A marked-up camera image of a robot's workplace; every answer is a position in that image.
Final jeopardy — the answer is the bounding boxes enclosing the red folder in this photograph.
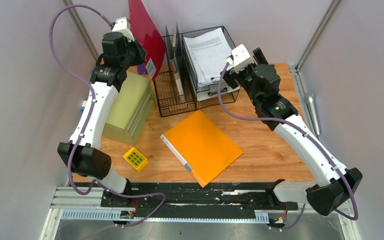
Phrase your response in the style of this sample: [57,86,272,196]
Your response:
[128,0,166,81]

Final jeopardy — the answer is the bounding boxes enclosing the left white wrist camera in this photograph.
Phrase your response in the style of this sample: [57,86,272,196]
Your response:
[111,17,136,42]

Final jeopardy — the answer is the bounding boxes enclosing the black wire mesh basket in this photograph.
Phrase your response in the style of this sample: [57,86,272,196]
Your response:
[154,26,236,117]

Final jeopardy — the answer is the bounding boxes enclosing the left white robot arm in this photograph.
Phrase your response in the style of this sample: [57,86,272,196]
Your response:
[57,31,146,207]

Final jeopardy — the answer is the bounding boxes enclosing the black clip file folder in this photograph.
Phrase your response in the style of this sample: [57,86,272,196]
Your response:
[165,24,186,104]

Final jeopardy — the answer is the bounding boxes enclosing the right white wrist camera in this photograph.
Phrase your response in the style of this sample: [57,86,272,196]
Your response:
[225,44,254,73]

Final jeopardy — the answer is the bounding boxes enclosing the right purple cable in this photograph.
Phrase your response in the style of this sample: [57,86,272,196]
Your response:
[216,62,360,232]

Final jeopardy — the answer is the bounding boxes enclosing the papers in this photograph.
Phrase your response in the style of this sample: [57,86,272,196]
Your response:
[183,27,232,87]

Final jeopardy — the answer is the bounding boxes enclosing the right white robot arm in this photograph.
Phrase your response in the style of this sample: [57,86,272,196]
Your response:
[220,45,363,220]

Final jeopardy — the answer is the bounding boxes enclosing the blue white toy brick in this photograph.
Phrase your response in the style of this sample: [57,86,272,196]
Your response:
[80,100,87,112]

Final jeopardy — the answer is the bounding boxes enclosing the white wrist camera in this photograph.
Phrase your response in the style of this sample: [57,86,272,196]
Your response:
[225,44,254,73]
[111,17,136,42]

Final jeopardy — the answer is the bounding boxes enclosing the purple tape dispenser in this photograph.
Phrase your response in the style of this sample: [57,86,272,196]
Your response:
[136,63,149,76]

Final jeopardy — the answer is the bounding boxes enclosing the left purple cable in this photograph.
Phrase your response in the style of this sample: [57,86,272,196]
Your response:
[48,3,167,233]

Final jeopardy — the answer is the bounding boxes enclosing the orange folder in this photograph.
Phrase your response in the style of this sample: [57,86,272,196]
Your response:
[160,110,243,188]

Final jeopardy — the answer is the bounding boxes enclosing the green drawer cabinet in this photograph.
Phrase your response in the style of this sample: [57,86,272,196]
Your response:
[102,72,154,146]

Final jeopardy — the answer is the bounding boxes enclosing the purple cable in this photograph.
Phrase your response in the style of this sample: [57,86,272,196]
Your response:
[216,62,360,232]
[48,3,167,233]

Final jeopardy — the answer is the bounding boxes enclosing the yellow grid box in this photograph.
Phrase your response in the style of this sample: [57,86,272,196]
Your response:
[123,147,149,172]

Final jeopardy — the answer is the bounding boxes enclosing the white clipboard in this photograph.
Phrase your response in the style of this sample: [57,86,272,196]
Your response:
[196,82,239,101]

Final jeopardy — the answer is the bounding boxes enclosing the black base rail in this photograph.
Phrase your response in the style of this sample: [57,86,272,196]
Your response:
[100,182,299,220]

